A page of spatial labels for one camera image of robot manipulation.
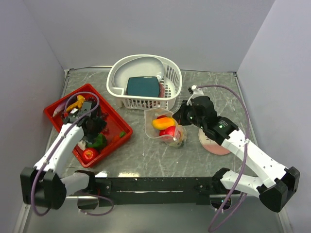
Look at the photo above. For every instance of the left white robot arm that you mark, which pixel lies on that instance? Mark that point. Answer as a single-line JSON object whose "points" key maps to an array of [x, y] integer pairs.
{"points": [[42, 186]]}

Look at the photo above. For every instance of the black mounting base bar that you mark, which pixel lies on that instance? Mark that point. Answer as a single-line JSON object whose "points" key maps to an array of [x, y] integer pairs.
{"points": [[110, 192]]}

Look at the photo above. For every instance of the orange carrot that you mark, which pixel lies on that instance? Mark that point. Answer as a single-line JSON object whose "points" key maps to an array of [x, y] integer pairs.
{"points": [[118, 137]]}

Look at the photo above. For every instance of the purple eggplant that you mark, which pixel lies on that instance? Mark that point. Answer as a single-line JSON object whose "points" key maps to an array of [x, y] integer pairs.
{"points": [[60, 108]]}

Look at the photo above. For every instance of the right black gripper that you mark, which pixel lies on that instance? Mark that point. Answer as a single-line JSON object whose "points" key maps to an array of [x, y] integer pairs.
{"points": [[180, 117]]}

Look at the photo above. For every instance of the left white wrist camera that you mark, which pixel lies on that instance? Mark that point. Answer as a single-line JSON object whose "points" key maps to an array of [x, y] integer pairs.
{"points": [[74, 112]]}

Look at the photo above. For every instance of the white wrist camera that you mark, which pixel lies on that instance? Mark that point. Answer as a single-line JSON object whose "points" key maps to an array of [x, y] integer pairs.
{"points": [[195, 92], [74, 112]]}

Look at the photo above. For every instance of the purple grapes bunch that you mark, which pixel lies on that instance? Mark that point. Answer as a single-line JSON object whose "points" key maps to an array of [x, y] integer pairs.
{"points": [[102, 115]]}

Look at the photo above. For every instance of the red plastic tray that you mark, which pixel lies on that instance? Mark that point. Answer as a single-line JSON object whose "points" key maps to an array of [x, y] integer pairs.
{"points": [[115, 125]]}

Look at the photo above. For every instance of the pink round plate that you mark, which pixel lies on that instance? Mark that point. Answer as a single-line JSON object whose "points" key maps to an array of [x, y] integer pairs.
{"points": [[211, 145]]}

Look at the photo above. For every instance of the white fish toy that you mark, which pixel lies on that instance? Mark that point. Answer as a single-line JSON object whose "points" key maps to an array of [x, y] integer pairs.
{"points": [[82, 144]]}

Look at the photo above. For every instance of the red faceted apple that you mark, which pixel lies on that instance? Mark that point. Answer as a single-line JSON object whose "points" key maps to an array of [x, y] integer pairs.
{"points": [[162, 116]]}

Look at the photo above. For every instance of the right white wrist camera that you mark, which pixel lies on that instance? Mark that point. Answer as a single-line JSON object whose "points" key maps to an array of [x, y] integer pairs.
{"points": [[195, 92]]}

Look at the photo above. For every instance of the orange ginger root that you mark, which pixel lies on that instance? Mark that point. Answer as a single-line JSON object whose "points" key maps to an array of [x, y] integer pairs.
{"points": [[77, 104]]}

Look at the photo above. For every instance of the white oval plate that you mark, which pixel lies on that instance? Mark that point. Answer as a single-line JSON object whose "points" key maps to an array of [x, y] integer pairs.
{"points": [[139, 67]]}

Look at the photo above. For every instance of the pink plate in basket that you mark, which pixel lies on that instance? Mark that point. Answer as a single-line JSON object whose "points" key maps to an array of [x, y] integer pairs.
{"points": [[161, 90]]}

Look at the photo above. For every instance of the white plastic basket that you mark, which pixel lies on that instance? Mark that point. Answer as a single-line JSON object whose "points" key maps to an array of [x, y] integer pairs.
{"points": [[172, 81]]}

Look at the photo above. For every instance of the teal square plate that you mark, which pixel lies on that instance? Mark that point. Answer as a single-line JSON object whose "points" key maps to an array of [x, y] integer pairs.
{"points": [[143, 86]]}

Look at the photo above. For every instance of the green bell pepper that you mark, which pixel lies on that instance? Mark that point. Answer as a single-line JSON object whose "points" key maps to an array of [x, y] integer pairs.
{"points": [[99, 143]]}

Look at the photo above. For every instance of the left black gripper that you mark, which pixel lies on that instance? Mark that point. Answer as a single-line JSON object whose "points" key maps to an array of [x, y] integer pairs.
{"points": [[100, 124]]}

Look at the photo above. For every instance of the clear dotted zip bag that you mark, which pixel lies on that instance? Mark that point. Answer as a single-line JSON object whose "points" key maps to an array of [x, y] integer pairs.
{"points": [[177, 141]]}

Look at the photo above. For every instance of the red round fruit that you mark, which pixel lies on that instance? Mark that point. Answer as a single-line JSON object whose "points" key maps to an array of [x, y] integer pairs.
{"points": [[168, 131]]}

